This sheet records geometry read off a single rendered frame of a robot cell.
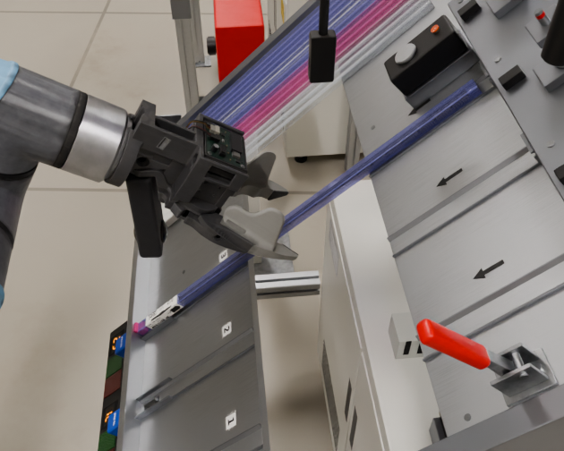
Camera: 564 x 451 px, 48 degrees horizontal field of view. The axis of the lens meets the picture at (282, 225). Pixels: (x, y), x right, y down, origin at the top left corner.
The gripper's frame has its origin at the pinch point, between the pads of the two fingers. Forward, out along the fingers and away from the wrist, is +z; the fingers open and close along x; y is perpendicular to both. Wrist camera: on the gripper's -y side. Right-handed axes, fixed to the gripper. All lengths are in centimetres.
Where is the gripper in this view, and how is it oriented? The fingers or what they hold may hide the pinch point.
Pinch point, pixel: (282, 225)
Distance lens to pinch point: 71.2
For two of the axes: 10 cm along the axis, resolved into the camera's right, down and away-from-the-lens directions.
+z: 8.5, 3.1, 4.4
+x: -1.0, -7.1, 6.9
